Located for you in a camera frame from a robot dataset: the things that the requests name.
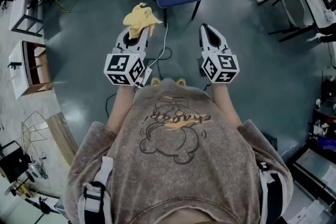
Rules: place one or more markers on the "person's right yellow shoe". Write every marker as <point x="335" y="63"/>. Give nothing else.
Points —
<point x="181" y="82"/>

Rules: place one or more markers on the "white desk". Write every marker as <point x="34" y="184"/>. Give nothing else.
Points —
<point x="312" y="2"/>

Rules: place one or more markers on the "wooden cabinet white top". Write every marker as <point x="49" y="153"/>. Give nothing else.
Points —
<point x="18" y="70"/>

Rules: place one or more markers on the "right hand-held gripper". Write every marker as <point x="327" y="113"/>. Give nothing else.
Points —
<point x="223" y="65"/>

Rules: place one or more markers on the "person's left forearm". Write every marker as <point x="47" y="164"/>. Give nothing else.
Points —
<point x="120" y="105"/>

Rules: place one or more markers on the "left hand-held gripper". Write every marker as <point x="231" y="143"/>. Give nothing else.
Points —
<point x="123" y="68"/>

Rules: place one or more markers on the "person's yellow shoe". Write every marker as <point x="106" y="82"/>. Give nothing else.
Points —
<point x="181" y="82"/>
<point x="155" y="81"/>

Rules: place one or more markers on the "wooden plank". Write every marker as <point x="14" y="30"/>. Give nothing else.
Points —
<point x="61" y="136"/>

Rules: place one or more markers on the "person's left yellow shoe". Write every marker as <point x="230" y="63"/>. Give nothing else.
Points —
<point x="155" y="81"/>

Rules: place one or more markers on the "purple cloth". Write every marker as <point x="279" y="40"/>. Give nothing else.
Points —
<point x="328" y="143"/>

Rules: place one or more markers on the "grey chair black frame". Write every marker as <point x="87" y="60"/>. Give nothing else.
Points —
<point x="291" y="5"/>

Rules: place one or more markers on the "white black-frame side table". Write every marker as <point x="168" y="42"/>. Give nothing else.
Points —
<point x="18" y="10"/>

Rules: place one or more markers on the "black box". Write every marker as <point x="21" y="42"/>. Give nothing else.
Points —
<point x="13" y="162"/>

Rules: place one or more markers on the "yellow cloth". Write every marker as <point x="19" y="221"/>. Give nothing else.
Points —
<point x="140" y="18"/>

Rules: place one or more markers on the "brown printed t-shirt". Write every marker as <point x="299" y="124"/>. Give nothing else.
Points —
<point x="170" y="165"/>

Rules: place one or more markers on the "black-frame workbench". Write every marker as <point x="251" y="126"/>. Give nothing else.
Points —
<point x="315" y="165"/>

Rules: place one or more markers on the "person's right forearm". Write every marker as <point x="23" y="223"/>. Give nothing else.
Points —
<point x="225" y="105"/>

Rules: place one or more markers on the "small floor fan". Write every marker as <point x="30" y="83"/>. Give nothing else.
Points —
<point x="32" y="171"/>

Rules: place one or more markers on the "white power strip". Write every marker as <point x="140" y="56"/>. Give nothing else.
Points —
<point x="147" y="74"/>

